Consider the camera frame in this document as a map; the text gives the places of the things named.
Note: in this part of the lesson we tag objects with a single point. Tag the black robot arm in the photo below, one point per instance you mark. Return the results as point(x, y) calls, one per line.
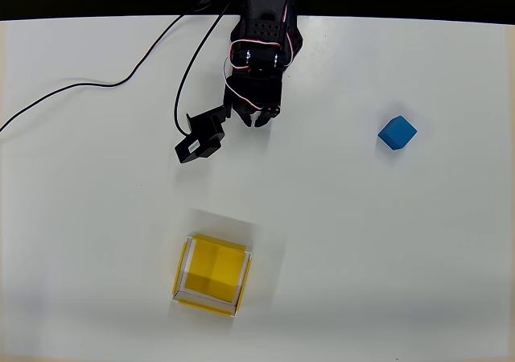
point(263, 12)

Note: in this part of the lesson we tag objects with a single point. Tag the yellow open box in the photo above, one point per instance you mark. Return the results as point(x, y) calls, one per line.
point(213, 275)

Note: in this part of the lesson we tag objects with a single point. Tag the blue cube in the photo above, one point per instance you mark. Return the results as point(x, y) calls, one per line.
point(397, 132)

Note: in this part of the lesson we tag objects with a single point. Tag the black webcam with mount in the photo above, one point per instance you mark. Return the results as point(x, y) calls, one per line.
point(203, 134)

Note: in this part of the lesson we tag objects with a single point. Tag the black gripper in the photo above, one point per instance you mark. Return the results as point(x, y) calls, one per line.
point(250, 105)

